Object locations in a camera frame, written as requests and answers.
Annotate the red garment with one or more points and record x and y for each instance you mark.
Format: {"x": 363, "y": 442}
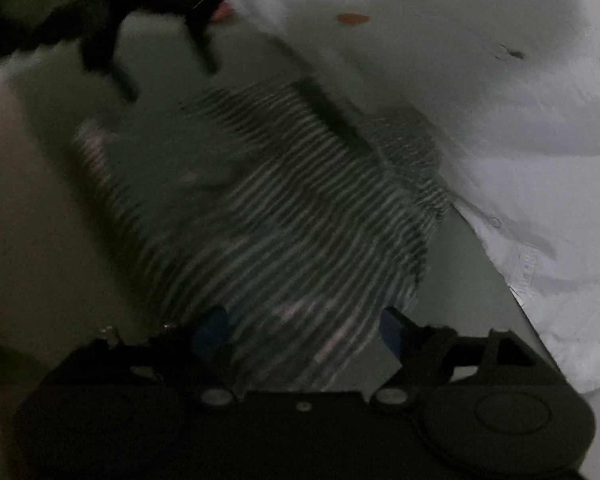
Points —
{"x": 223, "y": 11}

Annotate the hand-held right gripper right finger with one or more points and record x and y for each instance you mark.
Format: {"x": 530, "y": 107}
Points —
{"x": 392, "y": 332}

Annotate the carrot printed white bed sheet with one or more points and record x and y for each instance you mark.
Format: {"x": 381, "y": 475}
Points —
{"x": 480, "y": 85}

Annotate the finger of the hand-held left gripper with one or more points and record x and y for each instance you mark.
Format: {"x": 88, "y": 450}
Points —
{"x": 105, "y": 55}
{"x": 202, "y": 35}

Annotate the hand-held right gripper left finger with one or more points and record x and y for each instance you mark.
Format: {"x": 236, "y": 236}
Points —
{"x": 210, "y": 332}

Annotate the blue white checked shirt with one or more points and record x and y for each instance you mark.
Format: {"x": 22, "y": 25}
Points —
{"x": 290, "y": 220}

